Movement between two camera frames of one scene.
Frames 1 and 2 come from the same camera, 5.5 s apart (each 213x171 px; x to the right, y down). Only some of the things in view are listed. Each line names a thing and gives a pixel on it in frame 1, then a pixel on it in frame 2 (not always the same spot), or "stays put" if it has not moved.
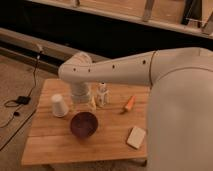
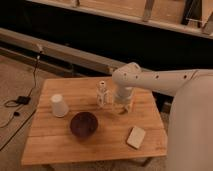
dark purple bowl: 84,124 stays put
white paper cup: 59,108 stays put
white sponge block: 136,137 stays put
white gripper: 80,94 -> 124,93
